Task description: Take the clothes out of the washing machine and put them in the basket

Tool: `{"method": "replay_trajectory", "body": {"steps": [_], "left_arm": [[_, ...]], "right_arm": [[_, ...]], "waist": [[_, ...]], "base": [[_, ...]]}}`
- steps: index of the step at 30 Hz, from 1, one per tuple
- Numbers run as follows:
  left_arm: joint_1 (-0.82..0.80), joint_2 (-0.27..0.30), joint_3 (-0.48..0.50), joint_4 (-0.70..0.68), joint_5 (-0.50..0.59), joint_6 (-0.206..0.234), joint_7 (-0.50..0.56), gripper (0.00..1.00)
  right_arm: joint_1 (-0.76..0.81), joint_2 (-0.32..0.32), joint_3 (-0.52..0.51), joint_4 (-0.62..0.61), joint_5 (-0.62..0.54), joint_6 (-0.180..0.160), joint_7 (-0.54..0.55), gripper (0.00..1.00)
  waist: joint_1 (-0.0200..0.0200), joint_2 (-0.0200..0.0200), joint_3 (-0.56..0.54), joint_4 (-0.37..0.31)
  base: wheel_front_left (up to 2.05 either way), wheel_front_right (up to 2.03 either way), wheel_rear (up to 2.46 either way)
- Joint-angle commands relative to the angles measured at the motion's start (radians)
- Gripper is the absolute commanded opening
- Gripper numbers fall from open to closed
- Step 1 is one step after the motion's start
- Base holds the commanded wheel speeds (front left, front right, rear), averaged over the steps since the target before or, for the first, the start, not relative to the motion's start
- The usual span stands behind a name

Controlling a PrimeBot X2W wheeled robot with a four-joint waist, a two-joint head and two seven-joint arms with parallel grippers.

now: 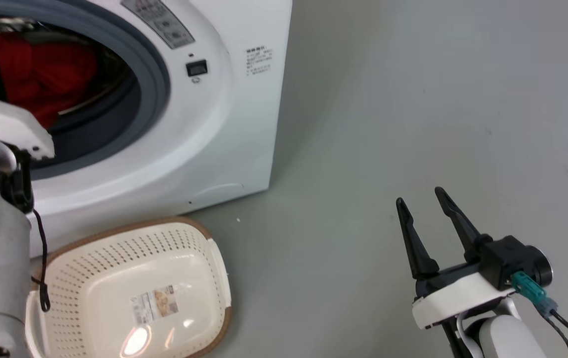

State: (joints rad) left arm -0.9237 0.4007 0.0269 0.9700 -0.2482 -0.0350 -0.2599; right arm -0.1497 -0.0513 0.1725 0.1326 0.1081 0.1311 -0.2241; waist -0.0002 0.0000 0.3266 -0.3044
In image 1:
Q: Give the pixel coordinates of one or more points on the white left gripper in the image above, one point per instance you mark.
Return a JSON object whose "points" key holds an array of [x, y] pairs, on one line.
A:
{"points": [[5, 122]]}

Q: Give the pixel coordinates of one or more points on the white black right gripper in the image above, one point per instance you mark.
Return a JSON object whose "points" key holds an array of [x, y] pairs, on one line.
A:
{"points": [[453, 298]]}

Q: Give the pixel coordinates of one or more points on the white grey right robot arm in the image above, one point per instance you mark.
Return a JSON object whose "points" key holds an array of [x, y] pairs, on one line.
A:
{"points": [[508, 338]]}

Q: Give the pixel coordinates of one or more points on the cream perforated laundry basket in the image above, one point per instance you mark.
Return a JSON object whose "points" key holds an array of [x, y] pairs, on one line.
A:
{"points": [[115, 278]]}

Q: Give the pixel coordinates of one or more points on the white front-load washing machine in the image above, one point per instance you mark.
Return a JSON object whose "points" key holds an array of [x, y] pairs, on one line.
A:
{"points": [[244, 139]]}

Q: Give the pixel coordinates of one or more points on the red garment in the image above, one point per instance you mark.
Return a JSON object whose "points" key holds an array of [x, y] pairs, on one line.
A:
{"points": [[55, 69]]}

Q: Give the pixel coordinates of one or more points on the grey rubber door gasket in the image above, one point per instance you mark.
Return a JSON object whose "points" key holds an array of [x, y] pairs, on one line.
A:
{"points": [[152, 84]]}

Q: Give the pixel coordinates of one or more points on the grey instruction label strip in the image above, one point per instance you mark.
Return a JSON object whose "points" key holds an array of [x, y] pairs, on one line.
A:
{"points": [[164, 22]]}

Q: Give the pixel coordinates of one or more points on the black door lock latch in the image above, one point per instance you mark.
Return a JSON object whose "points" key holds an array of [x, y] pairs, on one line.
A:
{"points": [[197, 68]]}

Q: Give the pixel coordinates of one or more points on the product label sticker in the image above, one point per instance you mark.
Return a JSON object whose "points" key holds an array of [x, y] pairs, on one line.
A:
{"points": [[157, 303]]}

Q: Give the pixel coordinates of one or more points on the printed text sticker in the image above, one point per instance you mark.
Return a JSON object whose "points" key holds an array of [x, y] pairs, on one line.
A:
{"points": [[259, 60]]}

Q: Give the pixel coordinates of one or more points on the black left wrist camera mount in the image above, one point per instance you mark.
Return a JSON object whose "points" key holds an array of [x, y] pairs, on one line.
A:
{"points": [[19, 184]]}

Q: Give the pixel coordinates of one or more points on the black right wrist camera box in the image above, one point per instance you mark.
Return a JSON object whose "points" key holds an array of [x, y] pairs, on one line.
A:
{"points": [[508, 258]]}

